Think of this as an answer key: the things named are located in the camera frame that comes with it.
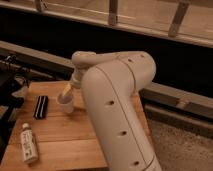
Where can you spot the metal railing frame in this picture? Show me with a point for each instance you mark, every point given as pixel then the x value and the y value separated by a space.
pixel 188 21

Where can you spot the black equipment at left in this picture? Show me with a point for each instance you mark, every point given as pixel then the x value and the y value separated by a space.
pixel 10 82

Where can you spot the white plastic bottle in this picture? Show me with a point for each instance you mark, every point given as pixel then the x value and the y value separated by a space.
pixel 28 144

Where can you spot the black striped case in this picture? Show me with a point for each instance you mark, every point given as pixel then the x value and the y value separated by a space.
pixel 41 107

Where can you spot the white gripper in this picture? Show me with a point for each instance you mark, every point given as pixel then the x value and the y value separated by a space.
pixel 75 81

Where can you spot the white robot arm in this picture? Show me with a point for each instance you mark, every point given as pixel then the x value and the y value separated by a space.
pixel 107 81

